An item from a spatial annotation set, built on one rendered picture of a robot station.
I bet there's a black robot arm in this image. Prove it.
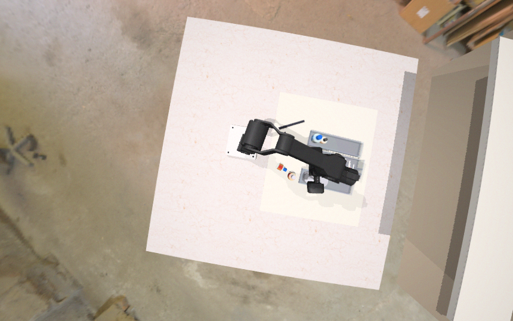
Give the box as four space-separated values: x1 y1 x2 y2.
237 119 360 186

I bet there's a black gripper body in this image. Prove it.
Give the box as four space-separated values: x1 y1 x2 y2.
307 147 324 194

